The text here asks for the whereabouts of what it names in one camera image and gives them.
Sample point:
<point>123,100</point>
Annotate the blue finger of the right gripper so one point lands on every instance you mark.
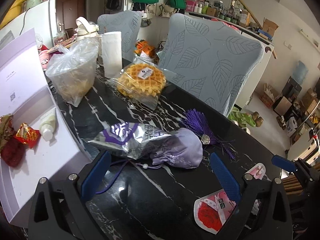
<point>283,163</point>

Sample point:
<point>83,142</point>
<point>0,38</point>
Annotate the grey leaf chair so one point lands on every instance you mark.
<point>128,23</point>
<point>195,50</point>

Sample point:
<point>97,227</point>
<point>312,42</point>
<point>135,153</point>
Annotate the cream water bottle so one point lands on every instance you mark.
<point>85,29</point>

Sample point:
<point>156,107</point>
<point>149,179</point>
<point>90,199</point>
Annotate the clear plastic bag of food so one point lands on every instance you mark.
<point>72,72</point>

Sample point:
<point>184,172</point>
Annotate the far grey leaf chair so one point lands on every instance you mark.
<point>128,23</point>

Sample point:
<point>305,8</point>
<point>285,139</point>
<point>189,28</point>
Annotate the small red candy packet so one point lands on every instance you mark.
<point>27,135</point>

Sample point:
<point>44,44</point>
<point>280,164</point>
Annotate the dark red fuzzy scrunchie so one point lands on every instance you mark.
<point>12,152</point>

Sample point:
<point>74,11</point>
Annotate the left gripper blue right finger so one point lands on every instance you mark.
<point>225,178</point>

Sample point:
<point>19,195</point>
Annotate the green sandals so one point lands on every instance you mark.
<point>242,119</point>

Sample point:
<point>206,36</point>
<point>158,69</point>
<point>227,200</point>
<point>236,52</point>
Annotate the silver purple chip bag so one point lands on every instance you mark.
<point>130,140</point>

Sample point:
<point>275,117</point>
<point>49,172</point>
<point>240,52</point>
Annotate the near grey leaf chair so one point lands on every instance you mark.
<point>195,50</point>

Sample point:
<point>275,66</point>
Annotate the packaged waffles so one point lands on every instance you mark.
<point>142,81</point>

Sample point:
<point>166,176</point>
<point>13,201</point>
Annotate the pink red mask pouch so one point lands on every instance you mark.
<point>212,211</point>

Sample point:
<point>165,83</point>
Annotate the small green handbag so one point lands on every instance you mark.
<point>177,4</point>

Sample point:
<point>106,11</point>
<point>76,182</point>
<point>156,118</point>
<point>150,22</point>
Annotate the lavender open gift box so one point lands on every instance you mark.
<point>26,95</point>

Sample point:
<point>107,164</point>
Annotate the lavender drawstring sachet pouch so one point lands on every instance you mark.
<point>185,148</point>

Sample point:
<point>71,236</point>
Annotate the cream hand cream tube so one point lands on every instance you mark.
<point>48,124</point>

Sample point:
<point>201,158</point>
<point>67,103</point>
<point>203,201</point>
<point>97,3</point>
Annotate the white mini fridge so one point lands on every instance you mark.
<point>41,18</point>

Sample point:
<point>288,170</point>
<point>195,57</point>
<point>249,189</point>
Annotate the green brown snack packet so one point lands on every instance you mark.
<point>6,129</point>

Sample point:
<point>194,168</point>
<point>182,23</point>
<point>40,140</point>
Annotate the brown entrance door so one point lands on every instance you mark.
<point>67,11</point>

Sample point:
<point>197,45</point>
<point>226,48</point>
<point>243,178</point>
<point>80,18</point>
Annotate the white paper towel roll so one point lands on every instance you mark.
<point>111,53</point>

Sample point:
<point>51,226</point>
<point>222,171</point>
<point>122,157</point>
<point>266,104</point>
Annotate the yellow cooking pot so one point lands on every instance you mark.
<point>13,12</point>

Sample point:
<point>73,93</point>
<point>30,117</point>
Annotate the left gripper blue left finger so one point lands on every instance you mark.
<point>92,174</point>

